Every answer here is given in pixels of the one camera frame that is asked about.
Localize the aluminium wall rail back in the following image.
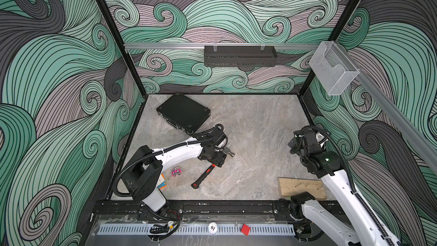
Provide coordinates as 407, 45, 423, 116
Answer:
124, 42, 320, 51

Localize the aluminium wall rail right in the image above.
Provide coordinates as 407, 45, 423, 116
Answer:
333, 42, 437, 173

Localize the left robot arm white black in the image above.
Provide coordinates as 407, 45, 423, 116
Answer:
112, 124, 230, 213

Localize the wooden block with nails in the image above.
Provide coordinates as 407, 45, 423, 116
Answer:
278, 178, 327, 200

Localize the clear mesh wall holder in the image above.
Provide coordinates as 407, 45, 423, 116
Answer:
309, 41, 360, 96

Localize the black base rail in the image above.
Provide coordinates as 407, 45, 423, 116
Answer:
92, 199, 305, 223

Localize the pink toy car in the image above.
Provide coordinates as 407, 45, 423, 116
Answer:
171, 166, 182, 177

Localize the aluminium wall rail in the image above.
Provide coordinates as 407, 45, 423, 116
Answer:
124, 42, 320, 51
333, 42, 437, 173

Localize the red cube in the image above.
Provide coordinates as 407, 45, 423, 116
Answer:
241, 224, 251, 236

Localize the white slotted cable duct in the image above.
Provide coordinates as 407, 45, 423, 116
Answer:
97, 223, 295, 236

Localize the black hard case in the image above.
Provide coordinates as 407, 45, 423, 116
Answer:
157, 95, 211, 135

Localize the black wall tray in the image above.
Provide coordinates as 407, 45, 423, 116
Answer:
204, 45, 278, 68

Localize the claw hammer orange black handle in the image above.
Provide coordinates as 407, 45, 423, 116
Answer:
191, 147, 235, 189

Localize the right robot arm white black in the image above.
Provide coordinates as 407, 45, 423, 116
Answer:
289, 125, 401, 246

